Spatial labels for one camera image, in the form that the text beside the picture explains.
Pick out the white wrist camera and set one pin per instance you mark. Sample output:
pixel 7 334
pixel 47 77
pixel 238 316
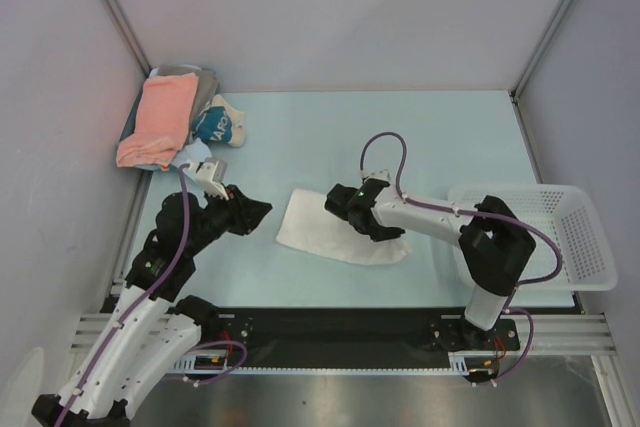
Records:
pixel 209 175
pixel 380 175

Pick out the white towel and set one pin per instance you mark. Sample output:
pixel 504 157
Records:
pixel 309 228

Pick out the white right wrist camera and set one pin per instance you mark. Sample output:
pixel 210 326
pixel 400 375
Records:
pixel 380 175

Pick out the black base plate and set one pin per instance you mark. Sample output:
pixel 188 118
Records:
pixel 266 330

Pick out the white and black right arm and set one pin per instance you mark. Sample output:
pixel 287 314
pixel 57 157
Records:
pixel 494 244

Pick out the light blue towel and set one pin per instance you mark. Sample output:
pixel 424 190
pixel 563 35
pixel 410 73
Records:
pixel 197 151

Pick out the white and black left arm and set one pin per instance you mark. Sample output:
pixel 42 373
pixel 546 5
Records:
pixel 152 326

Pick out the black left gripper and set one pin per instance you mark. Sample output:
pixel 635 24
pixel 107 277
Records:
pixel 247 213

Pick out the grey towel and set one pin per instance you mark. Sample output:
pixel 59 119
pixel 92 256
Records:
pixel 208 85

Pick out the teal and beige towel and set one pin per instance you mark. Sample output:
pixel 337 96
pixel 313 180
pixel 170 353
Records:
pixel 220 122

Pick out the aluminium frame rail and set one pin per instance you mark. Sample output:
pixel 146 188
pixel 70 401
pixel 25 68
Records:
pixel 554 335

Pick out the pink towel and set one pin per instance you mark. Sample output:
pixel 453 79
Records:
pixel 161 122

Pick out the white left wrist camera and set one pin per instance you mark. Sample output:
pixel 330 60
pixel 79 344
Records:
pixel 209 175

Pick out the white perforated plastic basket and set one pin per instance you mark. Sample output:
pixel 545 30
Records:
pixel 567 216

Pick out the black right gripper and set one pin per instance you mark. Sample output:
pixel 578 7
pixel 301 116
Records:
pixel 342 202

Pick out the white slotted cable duct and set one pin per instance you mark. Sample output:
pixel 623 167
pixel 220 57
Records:
pixel 392 359

